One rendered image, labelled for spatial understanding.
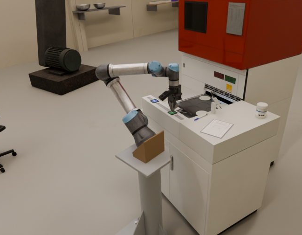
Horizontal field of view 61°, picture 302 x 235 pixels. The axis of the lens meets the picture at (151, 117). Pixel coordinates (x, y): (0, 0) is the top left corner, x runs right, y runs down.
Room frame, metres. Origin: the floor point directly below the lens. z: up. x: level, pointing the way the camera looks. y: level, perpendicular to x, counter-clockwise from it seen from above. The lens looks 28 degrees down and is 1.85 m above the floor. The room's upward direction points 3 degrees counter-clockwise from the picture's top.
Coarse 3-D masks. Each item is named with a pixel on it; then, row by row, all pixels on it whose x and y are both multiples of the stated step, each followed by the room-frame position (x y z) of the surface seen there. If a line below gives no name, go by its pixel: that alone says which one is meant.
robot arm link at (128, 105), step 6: (114, 78) 1.77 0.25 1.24; (108, 84) 1.76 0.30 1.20; (114, 84) 1.76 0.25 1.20; (120, 84) 1.77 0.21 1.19; (114, 90) 1.74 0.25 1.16; (120, 90) 1.73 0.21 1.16; (120, 96) 1.70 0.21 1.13; (126, 96) 1.71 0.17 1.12; (120, 102) 1.69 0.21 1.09; (126, 102) 1.67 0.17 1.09; (132, 102) 1.69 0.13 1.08; (126, 108) 1.65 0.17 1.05; (132, 108) 1.64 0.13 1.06; (144, 120) 1.56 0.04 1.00
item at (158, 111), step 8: (152, 96) 2.06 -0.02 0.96; (144, 104) 2.01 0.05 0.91; (152, 104) 1.89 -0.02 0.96; (160, 104) 1.89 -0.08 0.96; (144, 112) 2.02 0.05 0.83; (152, 112) 1.89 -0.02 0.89; (160, 112) 1.79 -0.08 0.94; (160, 120) 1.79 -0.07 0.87; (168, 120) 1.69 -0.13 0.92; (176, 120) 1.60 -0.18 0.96; (168, 128) 1.69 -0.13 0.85; (176, 128) 1.60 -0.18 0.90; (176, 136) 1.60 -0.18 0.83
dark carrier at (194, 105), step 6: (198, 96) 2.15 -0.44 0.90; (210, 96) 2.13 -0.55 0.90; (180, 102) 2.04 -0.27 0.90; (186, 102) 2.03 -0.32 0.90; (192, 102) 2.02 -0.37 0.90; (198, 102) 2.02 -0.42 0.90; (204, 102) 2.01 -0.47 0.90; (210, 102) 2.01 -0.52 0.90; (222, 102) 1.99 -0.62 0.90; (186, 108) 1.91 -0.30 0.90; (192, 108) 1.91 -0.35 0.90; (198, 108) 1.90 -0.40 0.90; (204, 108) 1.89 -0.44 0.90; (210, 108) 1.89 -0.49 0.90; (216, 108) 1.88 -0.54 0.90
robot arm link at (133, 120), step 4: (132, 112) 1.50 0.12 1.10; (136, 112) 1.51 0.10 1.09; (124, 116) 1.49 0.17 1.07; (128, 116) 1.48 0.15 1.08; (132, 116) 1.48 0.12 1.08; (136, 116) 1.48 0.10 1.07; (140, 116) 1.52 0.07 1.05; (124, 120) 1.48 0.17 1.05; (128, 120) 1.46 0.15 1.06; (132, 120) 1.46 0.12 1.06; (136, 120) 1.46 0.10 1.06; (140, 120) 1.47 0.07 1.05; (128, 124) 1.46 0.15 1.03; (132, 124) 1.44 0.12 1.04; (136, 124) 1.44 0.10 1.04; (140, 124) 1.44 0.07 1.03; (128, 128) 1.46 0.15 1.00; (132, 128) 1.43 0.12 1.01; (136, 128) 1.43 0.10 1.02; (132, 132) 1.43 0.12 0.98
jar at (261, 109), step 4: (260, 104) 1.59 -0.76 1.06; (264, 104) 1.58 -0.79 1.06; (256, 108) 1.60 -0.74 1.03; (260, 108) 1.56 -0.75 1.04; (264, 108) 1.56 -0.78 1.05; (256, 112) 1.58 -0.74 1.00; (260, 112) 1.56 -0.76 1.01; (264, 112) 1.56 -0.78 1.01; (256, 116) 1.58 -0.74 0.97; (260, 116) 1.56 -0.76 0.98; (264, 116) 1.56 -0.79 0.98
